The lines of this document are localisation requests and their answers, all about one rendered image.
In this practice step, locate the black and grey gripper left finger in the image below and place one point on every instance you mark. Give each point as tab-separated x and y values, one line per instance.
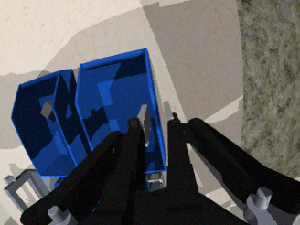
78	194

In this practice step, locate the grey metal shelf rack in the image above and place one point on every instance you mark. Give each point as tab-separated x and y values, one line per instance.
43	185

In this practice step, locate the small grey block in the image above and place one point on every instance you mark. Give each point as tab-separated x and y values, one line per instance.
47	110

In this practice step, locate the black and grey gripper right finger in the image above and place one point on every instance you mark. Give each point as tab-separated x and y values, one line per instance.
265	196

